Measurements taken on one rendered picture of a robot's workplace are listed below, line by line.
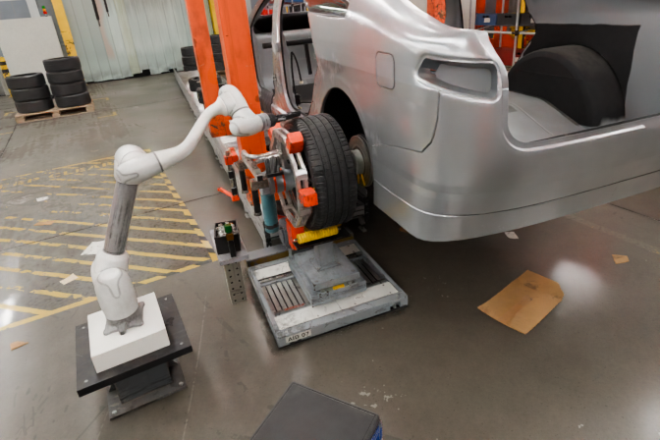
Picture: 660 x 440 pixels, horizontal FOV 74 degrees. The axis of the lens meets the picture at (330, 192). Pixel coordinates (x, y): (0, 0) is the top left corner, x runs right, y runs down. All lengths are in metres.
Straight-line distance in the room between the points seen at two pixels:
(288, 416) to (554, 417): 1.20
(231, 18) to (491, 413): 2.46
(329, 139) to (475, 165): 0.85
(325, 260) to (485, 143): 1.41
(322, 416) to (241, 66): 1.96
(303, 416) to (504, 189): 1.18
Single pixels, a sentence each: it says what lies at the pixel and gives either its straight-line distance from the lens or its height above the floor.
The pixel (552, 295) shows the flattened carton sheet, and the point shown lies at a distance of 3.10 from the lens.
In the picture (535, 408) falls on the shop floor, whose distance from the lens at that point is 2.42.
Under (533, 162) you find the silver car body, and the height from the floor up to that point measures 1.13.
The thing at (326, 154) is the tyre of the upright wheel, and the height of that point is 1.04.
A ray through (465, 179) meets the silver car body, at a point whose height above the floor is 1.09.
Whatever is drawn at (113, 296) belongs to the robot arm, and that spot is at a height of 0.60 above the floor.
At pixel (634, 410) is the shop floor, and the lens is 2.57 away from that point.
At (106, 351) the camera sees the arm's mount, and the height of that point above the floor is 0.40.
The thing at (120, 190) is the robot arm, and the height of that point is 1.01.
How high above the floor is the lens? 1.77
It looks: 24 degrees down
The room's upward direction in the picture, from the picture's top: 5 degrees counter-clockwise
